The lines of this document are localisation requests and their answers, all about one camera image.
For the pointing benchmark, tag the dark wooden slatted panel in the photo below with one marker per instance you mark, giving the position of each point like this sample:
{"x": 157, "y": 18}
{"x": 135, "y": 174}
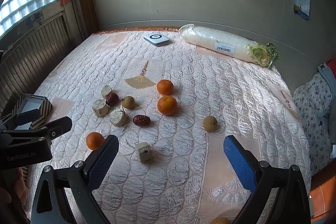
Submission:
{"x": 30, "y": 60}

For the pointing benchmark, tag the brown longan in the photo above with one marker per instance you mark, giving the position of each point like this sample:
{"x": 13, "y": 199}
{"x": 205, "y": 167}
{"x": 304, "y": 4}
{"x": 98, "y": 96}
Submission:
{"x": 210, "y": 123}
{"x": 128, "y": 102}

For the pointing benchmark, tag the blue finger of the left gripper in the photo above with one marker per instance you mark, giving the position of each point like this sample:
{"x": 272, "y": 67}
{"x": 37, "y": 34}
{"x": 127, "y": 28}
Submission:
{"x": 56, "y": 128}

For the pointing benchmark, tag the orange mandarin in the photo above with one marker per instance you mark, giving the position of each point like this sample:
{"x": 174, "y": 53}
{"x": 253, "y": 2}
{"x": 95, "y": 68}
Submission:
{"x": 94, "y": 140}
{"x": 167, "y": 105}
{"x": 165, "y": 87}

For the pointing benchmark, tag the striped white tray box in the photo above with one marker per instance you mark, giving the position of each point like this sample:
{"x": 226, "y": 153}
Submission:
{"x": 30, "y": 108}

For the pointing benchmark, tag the beige cake piece top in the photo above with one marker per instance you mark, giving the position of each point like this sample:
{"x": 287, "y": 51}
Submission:
{"x": 106, "y": 91}

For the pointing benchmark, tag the beige cake piece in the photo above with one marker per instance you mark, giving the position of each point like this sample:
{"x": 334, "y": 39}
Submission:
{"x": 100, "y": 108}
{"x": 106, "y": 91}
{"x": 118, "y": 118}

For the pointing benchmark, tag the person's left hand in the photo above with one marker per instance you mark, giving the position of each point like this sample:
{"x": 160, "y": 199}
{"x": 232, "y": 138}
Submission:
{"x": 13, "y": 185}

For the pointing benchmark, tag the small beige cake cube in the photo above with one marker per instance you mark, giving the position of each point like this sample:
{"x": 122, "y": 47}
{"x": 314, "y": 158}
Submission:
{"x": 144, "y": 151}

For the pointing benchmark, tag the white square electronic device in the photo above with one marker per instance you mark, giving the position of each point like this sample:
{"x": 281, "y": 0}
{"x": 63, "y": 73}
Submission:
{"x": 156, "y": 39}

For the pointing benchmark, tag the pink quilted bed cover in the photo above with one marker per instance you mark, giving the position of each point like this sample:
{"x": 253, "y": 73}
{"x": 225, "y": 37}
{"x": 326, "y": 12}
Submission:
{"x": 189, "y": 179}

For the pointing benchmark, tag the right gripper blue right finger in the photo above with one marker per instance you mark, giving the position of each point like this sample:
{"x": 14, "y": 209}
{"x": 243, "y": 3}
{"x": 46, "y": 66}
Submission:
{"x": 244, "y": 163}

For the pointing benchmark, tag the red jujube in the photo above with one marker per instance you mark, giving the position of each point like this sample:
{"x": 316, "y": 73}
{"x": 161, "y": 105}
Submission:
{"x": 141, "y": 120}
{"x": 112, "y": 99}

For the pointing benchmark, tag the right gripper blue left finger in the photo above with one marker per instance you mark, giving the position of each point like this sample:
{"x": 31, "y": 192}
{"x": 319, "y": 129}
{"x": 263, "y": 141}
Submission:
{"x": 98, "y": 162}

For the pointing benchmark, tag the floral fabric pile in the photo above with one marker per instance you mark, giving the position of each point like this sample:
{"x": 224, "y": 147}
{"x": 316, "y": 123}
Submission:
{"x": 315, "y": 103}

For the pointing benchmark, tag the wrapped white daikon radish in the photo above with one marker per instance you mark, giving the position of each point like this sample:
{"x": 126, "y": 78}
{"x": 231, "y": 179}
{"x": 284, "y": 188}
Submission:
{"x": 230, "y": 44}

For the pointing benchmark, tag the yellow fruit at bottom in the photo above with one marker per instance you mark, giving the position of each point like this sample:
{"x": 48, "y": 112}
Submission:
{"x": 220, "y": 220}

